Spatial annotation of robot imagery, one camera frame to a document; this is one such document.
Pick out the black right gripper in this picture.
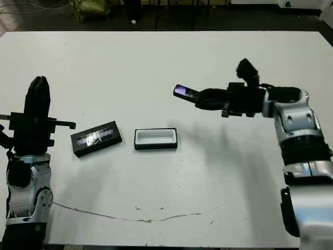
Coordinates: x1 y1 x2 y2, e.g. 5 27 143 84
195 82 266 118

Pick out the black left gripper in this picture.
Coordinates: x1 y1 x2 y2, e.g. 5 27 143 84
0 76 76 154

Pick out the slim black camera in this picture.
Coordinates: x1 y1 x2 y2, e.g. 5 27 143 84
173 84 202 101

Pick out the black box lid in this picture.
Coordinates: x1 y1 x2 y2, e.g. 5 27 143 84
70 120 123 158

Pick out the black box base white insert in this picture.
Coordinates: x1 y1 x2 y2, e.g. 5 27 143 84
134 128 179 151

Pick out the olive green bag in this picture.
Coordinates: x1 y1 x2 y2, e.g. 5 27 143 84
69 0 111 23

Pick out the black upright stand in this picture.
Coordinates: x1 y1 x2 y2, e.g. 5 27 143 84
124 0 143 21

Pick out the white cabinet with black knob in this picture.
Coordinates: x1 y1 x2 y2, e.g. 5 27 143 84
279 0 323 10

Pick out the white side panel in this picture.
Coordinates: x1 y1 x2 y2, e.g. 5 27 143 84
319 0 333 23

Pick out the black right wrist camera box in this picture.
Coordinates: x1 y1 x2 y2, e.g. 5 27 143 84
235 58 261 88

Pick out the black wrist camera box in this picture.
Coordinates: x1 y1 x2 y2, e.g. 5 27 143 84
0 124 14 151
235 58 261 88

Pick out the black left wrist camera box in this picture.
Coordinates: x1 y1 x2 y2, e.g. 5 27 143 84
0 124 14 151

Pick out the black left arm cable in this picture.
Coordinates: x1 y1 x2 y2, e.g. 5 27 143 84
6 151 12 217

